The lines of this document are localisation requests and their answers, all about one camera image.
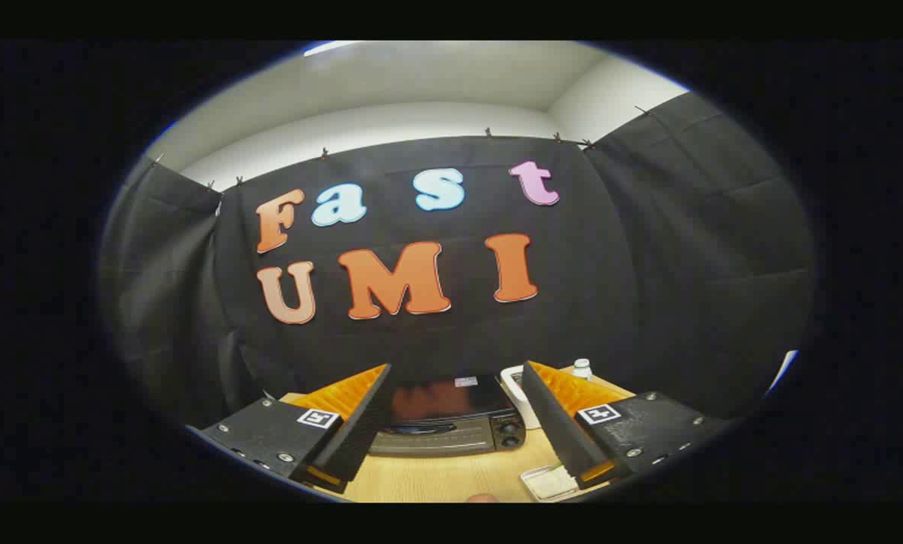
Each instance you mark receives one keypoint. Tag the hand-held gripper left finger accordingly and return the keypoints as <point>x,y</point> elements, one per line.
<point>364,427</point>

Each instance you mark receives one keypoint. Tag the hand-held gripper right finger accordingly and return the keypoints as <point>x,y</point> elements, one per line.
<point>553,423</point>

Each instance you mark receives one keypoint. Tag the black toaster oven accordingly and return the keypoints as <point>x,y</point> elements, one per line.
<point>436,440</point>

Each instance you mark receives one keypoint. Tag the white rectangular box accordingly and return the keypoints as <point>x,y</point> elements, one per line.
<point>513,385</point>

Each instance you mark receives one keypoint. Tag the white plastic bottle green label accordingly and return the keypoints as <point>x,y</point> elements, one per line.
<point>582,369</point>

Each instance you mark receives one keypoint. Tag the white plastic tray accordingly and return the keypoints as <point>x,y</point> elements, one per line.
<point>530,491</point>

